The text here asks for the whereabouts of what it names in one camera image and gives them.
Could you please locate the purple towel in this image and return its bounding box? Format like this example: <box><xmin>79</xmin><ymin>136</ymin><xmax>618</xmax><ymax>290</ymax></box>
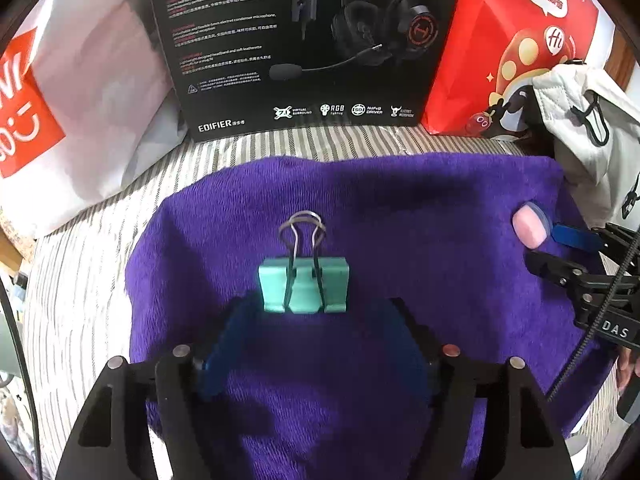
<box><xmin>126</xmin><ymin>154</ymin><xmax>584</xmax><ymax>479</ymax></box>

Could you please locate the teal binder clip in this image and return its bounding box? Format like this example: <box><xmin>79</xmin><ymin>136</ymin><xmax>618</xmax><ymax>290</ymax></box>
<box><xmin>258</xmin><ymin>210</ymin><xmax>350</xmax><ymax>315</ymax></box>

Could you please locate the black cable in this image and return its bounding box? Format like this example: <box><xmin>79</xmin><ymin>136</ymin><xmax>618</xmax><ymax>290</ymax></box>
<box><xmin>546</xmin><ymin>226</ymin><xmax>640</xmax><ymax>403</ymax></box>
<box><xmin>0</xmin><ymin>278</ymin><xmax>44</xmax><ymax>480</ymax></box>

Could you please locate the grey Nike waist bag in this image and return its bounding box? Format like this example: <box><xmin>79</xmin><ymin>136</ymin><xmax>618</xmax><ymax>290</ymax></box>
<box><xmin>532</xmin><ymin>63</ymin><xmax>639</xmax><ymax>231</ymax></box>

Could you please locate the wooden door frame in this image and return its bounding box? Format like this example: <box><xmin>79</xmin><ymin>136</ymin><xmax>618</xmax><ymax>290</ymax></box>
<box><xmin>604</xmin><ymin>27</ymin><xmax>636</xmax><ymax>91</ymax></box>

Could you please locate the white Miniso plastic bag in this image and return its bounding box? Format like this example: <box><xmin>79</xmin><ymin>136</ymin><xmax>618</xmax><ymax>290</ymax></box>
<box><xmin>1</xmin><ymin>0</ymin><xmax>186</xmax><ymax>238</ymax></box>

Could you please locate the striped bed quilt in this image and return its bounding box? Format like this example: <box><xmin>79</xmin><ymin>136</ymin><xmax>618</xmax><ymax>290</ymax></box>
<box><xmin>19</xmin><ymin>123</ymin><xmax>622</xmax><ymax>480</ymax></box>

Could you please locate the left black cable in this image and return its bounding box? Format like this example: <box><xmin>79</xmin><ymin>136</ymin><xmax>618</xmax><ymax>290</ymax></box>
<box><xmin>0</xmin><ymin>278</ymin><xmax>44</xmax><ymax>480</ymax></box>

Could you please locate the black headset box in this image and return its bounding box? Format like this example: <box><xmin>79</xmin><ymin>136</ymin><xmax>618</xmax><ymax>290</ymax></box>
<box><xmin>152</xmin><ymin>0</ymin><xmax>457</xmax><ymax>142</ymax></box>

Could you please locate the red paper shopping bag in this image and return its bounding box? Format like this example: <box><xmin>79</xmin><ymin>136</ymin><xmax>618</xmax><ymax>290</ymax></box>
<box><xmin>422</xmin><ymin>0</ymin><xmax>599</xmax><ymax>141</ymax></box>

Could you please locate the pink blue small case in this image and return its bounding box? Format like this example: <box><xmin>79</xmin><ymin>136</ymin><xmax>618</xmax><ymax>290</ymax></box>
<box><xmin>511</xmin><ymin>202</ymin><xmax>552</xmax><ymax>250</ymax></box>

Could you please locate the person's right hand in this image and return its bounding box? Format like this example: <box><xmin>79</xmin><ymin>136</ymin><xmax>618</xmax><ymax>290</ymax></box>
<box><xmin>615</xmin><ymin>347</ymin><xmax>640</xmax><ymax>391</ymax></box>

